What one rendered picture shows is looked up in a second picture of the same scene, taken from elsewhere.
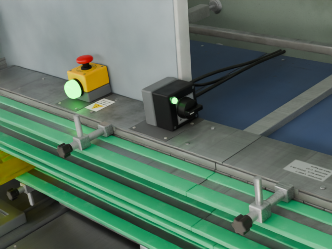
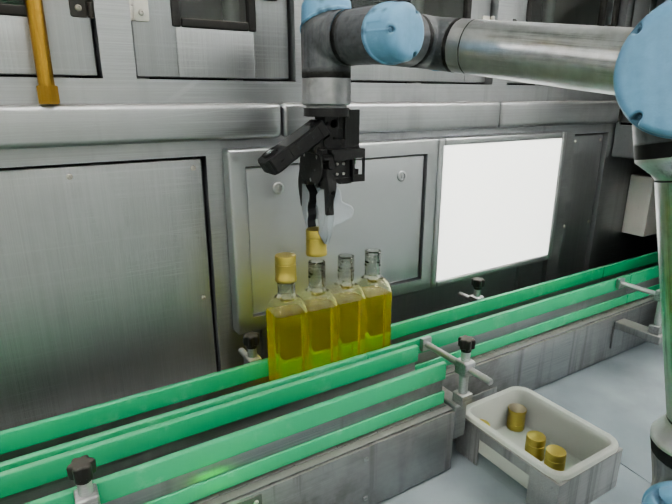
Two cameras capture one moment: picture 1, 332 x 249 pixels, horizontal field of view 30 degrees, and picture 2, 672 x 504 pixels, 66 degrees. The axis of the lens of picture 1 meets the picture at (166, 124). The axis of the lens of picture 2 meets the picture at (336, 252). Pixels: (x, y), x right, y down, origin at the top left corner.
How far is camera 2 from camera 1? 1.00 m
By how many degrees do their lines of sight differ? 31
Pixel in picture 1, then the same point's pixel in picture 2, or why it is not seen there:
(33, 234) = (207, 325)
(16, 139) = (298, 399)
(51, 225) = (205, 350)
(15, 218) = (237, 320)
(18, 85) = (379, 459)
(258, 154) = not seen: outside the picture
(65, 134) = (161, 481)
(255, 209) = not seen: outside the picture
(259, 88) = not seen: outside the picture
